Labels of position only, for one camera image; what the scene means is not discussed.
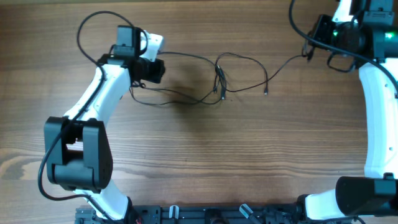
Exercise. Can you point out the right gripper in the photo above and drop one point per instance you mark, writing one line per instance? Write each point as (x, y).
(319, 32)

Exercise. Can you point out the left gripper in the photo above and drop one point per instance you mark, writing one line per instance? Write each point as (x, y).
(159, 71)

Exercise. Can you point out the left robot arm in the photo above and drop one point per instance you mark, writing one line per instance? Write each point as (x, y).
(77, 151)

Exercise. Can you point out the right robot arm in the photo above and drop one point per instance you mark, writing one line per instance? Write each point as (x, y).
(364, 30)

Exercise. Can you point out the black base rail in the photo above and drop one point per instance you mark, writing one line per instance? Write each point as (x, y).
(273, 213)

